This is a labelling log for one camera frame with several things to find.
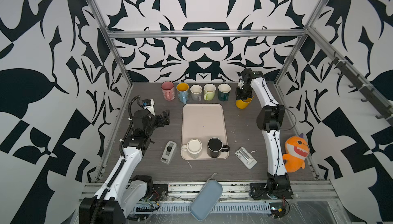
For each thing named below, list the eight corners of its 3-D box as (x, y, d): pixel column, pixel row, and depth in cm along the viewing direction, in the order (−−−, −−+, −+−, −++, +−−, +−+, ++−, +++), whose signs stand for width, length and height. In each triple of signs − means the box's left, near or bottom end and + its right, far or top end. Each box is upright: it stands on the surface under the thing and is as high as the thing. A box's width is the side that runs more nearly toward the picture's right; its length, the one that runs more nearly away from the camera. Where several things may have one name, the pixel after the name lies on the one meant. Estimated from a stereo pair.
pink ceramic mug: (161, 104, 108) (159, 94, 100) (164, 91, 116) (161, 81, 108) (175, 104, 108) (173, 94, 100) (176, 91, 116) (174, 81, 108)
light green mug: (203, 104, 110) (204, 94, 102) (203, 93, 116) (204, 83, 108) (215, 104, 110) (216, 94, 102) (214, 93, 116) (215, 83, 108)
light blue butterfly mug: (176, 105, 108) (175, 96, 100) (178, 92, 116) (176, 82, 108) (188, 105, 108) (188, 96, 100) (189, 92, 116) (188, 82, 108)
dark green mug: (217, 104, 108) (219, 95, 101) (216, 92, 116) (218, 83, 108) (229, 104, 108) (232, 95, 101) (227, 92, 116) (230, 83, 108)
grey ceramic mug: (190, 105, 109) (189, 96, 101) (190, 94, 116) (190, 84, 108) (202, 105, 109) (202, 96, 101) (201, 94, 116) (202, 84, 108)
